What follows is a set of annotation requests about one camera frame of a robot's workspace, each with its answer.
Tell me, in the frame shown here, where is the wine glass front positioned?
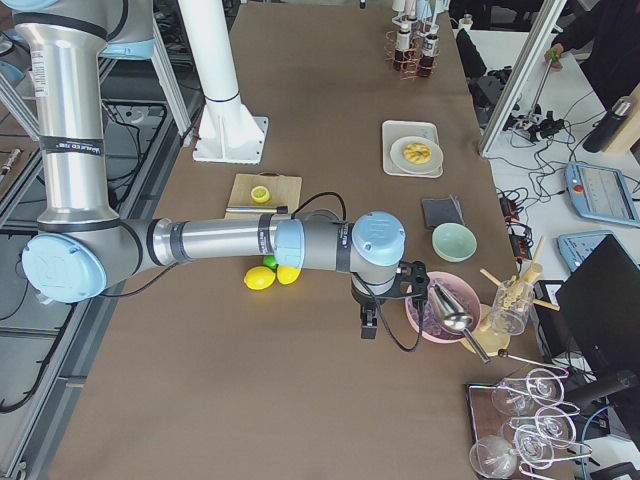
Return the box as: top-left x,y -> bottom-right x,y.
469,435 -> 518,479

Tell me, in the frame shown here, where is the metal ice scoop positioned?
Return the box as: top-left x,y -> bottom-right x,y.
432,284 -> 491,364

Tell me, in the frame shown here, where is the yellow lemon upper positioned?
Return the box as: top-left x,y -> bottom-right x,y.
276,265 -> 301,285

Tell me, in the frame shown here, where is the wooden cutting board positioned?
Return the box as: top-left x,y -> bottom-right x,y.
224,174 -> 302,219

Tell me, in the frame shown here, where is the half lemon slice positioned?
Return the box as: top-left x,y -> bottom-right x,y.
250,185 -> 271,205

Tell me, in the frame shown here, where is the green lime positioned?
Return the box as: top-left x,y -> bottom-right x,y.
263,255 -> 278,270

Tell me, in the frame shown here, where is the black monitor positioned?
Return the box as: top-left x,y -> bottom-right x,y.
557,235 -> 639,374

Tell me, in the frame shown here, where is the copper wire bottle rack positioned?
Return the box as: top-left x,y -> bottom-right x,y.
385,30 -> 440,80

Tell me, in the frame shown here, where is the black tray with glasses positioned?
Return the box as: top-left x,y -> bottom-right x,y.
464,382 -> 531,480

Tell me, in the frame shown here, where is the pink bowl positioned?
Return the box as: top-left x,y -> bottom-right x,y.
404,270 -> 482,345

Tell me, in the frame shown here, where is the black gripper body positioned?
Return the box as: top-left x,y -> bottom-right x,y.
351,261 -> 429,340

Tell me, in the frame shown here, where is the yellow lemon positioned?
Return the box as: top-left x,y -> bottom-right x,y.
276,265 -> 301,285
243,265 -> 276,291

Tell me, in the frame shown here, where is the cream serving tray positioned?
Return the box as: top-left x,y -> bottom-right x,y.
382,120 -> 444,178

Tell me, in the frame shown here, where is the tea bottle lower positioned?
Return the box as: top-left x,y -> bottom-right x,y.
417,23 -> 439,78

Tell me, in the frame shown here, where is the glass jar with sticks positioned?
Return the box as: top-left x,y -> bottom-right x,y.
480,236 -> 560,336

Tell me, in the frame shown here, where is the steel muddler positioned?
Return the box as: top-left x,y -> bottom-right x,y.
225,205 -> 289,214

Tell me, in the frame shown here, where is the yellow lemon lower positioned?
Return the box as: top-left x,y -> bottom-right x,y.
243,265 -> 276,291

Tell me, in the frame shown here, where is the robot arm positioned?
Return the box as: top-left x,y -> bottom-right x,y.
10,1 -> 429,339

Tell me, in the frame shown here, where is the mint green bowl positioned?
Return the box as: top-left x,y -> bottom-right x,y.
432,223 -> 477,263

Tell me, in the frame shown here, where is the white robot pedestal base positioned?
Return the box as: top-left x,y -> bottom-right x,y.
179,0 -> 268,165

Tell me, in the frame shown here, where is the black water bottle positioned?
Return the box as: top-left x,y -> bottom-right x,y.
583,96 -> 634,153

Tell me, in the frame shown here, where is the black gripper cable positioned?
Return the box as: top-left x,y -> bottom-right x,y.
287,191 -> 426,354

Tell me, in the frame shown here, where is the white plate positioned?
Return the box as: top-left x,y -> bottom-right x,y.
390,136 -> 444,175

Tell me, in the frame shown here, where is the glazed twisted donut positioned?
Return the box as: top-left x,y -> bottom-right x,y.
403,142 -> 432,165

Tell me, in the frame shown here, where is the grey folded cloth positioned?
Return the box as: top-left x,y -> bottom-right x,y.
421,195 -> 465,230

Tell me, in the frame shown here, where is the tea bottle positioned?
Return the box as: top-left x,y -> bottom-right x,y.
392,21 -> 411,72
417,23 -> 439,78

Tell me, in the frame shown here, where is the wine glass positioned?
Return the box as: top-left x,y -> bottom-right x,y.
469,435 -> 518,479
491,368 -> 564,416

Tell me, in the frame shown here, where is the tea bottle right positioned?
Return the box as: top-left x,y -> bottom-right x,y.
392,21 -> 411,72

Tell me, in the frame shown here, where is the teach pendant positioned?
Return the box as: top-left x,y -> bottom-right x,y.
564,161 -> 639,228

